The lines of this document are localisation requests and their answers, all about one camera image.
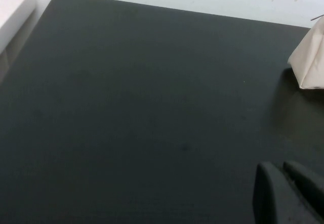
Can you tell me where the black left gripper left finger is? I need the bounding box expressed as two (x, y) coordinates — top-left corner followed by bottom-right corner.
(252, 161), (312, 224)

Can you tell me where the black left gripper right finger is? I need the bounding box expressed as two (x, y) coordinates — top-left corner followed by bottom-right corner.
(282, 160), (324, 224)

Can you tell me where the cream canvas pencil case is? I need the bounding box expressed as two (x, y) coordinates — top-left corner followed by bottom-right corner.
(287, 15), (324, 89)

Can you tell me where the black table mat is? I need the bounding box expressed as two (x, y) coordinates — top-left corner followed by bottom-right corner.
(0, 0), (324, 224)

